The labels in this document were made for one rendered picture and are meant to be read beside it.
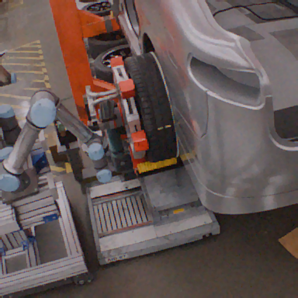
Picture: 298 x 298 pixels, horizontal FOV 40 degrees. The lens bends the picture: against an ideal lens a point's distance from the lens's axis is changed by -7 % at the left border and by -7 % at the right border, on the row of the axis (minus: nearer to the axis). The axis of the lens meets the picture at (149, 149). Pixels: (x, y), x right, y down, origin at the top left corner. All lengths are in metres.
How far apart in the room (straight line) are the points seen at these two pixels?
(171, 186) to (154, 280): 0.68
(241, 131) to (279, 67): 1.13
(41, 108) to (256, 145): 0.93
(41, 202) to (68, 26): 1.14
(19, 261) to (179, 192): 1.19
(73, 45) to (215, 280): 1.76
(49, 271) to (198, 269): 0.94
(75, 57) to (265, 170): 1.63
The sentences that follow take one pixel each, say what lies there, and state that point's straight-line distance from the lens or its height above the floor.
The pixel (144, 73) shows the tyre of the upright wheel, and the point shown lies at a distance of 2.37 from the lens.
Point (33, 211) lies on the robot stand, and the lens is 2.43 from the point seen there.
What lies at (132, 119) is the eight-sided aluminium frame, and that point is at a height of 0.96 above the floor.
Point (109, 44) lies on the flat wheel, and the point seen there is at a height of 0.49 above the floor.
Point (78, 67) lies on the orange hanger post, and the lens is 2.91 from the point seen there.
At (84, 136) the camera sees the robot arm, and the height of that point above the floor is 1.03.
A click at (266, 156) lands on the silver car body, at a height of 1.17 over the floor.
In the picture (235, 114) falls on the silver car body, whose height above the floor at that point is 1.36.
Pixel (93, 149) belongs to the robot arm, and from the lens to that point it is 2.11.
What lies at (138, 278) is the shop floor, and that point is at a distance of 2.76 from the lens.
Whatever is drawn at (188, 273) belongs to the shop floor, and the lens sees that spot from 2.74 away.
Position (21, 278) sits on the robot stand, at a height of 0.22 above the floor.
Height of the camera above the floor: 2.21
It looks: 37 degrees down
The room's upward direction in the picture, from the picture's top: 11 degrees counter-clockwise
